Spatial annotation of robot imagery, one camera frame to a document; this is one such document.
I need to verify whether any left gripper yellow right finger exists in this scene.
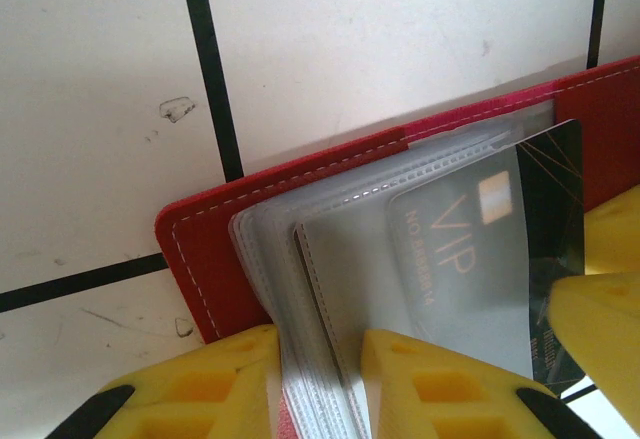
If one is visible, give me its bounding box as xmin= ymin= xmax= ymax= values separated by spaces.
xmin=359 ymin=328 xmax=604 ymax=439

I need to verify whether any black VIP card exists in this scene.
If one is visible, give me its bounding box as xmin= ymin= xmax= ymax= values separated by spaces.
xmin=387 ymin=118 xmax=587 ymax=401

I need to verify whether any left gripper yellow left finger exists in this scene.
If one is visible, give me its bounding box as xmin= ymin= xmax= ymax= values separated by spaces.
xmin=47 ymin=324 xmax=280 ymax=439

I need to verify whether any red card holder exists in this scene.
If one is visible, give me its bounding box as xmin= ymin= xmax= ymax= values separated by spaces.
xmin=154 ymin=55 xmax=640 ymax=439

